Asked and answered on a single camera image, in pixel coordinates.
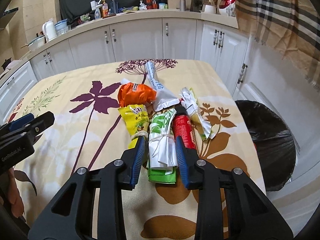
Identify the steel thermos bottle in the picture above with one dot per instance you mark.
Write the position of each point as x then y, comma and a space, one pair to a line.
182, 5

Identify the yellow snack bag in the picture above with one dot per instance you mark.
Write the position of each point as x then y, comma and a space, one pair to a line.
137, 121

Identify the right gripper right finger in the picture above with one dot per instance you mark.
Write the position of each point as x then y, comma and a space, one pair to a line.
250, 214

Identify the white kitchen cabinets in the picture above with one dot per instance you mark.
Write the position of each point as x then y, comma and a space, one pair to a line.
250, 70

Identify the black trash bin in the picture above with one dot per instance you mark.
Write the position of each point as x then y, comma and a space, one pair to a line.
274, 143

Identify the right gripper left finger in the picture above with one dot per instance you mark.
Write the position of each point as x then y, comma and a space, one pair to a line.
69, 215

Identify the orange dish soap bottle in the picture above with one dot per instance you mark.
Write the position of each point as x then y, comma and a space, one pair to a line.
104, 9

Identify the white green wrapper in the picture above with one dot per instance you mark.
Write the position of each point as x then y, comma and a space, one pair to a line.
189, 102

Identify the blue spray bottle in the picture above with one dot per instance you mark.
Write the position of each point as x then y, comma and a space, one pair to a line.
97, 13

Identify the white blender jug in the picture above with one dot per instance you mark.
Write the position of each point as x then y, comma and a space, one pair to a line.
209, 6

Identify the white blue twisted wrapper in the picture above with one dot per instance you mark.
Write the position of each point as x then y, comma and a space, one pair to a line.
164, 97

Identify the chrome faucet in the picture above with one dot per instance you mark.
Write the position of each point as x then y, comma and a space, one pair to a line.
112, 6

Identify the orange snack bag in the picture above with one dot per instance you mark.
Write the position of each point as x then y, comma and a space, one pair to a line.
134, 93

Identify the black knife block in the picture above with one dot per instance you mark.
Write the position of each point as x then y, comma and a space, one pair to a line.
196, 5

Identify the white electric kettle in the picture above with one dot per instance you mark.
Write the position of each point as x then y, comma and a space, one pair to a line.
49, 31

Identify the green white snack bag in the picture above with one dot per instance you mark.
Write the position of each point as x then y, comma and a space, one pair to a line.
162, 162

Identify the black lidded jar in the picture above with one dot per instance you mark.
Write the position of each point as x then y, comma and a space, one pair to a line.
162, 4

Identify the person's left hand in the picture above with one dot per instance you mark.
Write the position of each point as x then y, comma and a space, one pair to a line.
10, 190

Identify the plaid beige scarf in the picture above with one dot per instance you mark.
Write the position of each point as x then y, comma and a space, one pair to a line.
291, 27

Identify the red white appliance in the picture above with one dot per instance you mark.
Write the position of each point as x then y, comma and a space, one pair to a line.
227, 8

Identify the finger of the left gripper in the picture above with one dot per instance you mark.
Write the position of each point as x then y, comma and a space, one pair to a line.
16, 124
35, 127

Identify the dark sauce bottle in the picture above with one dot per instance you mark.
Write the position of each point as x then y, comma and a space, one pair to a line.
149, 4

